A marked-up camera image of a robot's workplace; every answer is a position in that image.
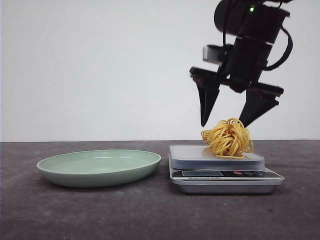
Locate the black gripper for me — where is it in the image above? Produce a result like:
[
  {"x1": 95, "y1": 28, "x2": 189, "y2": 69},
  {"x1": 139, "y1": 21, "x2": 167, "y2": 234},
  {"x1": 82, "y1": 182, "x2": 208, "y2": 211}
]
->
[{"x1": 189, "y1": 38, "x2": 284, "y2": 127}]

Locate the yellow vermicelli noodle bundle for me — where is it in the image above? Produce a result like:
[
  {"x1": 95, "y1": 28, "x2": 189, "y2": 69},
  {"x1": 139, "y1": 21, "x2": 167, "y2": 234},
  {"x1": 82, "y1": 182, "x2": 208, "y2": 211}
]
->
[{"x1": 200, "y1": 118, "x2": 255, "y2": 159}]

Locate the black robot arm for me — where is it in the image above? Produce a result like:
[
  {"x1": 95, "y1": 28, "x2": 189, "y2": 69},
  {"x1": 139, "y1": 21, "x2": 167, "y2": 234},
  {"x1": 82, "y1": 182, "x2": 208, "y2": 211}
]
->
[{"x1": 189, "y1": 0, "x2": 293, "y2": 127}]

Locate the silver digital kitchen scale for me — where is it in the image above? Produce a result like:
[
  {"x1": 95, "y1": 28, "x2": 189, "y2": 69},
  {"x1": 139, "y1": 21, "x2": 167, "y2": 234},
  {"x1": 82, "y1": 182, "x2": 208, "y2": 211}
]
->
[{"x1": 168, "y1": 144, "x2": 284, "y2": 194}]

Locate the light green plate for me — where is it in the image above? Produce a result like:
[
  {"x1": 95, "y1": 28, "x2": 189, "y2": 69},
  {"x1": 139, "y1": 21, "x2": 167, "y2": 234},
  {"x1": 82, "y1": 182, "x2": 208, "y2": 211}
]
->
[{"x1": 36, "y1": 149, "x2": 161, "y2": 188}]

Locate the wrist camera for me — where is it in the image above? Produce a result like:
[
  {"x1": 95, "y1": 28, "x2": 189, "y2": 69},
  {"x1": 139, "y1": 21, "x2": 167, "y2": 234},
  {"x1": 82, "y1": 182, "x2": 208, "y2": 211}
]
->
[{"x1": 202, "y1": 44, "x2": 233, "y2": 65}]

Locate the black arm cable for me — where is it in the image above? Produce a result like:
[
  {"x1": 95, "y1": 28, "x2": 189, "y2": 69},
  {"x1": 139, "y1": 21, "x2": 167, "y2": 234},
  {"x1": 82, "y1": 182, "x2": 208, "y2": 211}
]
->
[{"x1": 264, "y1": 26, "x2": 294, "y2": 71}]

